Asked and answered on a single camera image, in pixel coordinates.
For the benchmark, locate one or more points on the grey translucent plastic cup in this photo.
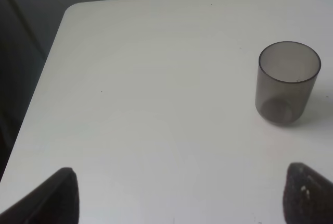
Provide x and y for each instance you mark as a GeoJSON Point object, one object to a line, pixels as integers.
{"type": "Point", "coordinates": [287, 72]}

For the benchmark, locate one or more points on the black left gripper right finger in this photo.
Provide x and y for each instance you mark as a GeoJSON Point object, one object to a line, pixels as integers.
{"type": "Point", "coordinates": [307, 196]}

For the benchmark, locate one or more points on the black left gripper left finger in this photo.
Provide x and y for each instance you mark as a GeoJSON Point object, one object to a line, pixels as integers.
{"type": "Point", "coordinates": [56, 200]}

